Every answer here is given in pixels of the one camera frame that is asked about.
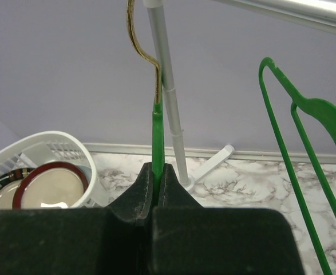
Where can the metal clothes rack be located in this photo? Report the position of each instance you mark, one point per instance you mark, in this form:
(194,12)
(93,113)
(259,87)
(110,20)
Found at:
(315,14)

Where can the green hanger with black top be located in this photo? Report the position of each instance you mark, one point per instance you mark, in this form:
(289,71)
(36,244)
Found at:
(158,153)

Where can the green hanger with striped top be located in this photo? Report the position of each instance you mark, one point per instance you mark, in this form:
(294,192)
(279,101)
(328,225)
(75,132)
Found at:
(322,111)

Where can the red rimmed plate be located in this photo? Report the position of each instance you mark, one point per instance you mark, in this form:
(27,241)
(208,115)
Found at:
(52,185)

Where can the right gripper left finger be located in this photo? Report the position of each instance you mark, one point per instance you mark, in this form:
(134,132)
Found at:
(103,240)

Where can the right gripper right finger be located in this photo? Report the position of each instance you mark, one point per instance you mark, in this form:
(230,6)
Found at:
(188,238)

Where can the black rimmed plate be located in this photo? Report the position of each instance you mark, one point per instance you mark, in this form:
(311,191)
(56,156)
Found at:
(9,182)

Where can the white plastic dish basket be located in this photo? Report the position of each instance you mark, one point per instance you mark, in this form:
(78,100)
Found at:
(51,146)

